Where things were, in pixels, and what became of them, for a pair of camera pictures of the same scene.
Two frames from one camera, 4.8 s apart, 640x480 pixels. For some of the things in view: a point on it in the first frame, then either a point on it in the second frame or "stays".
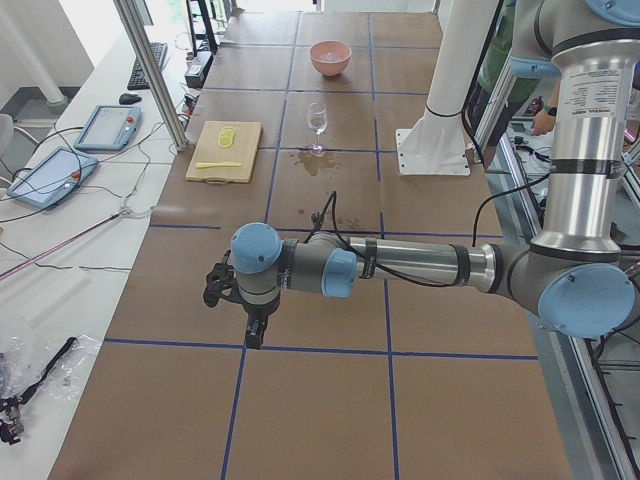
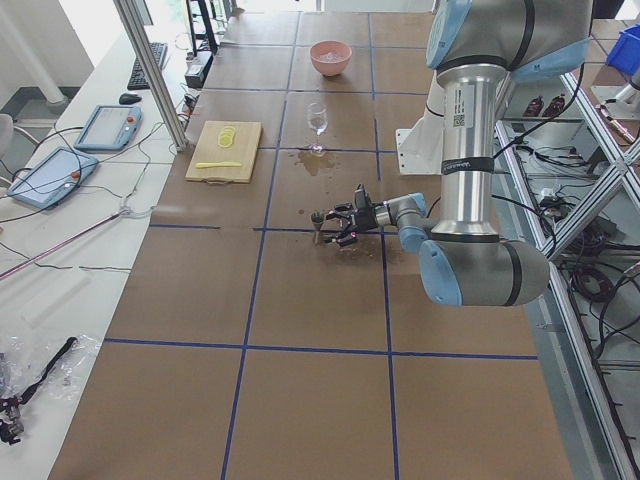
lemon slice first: (225, 141) stays
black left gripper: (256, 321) to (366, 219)
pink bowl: (330, 57) stays
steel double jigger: (317, 219) stays
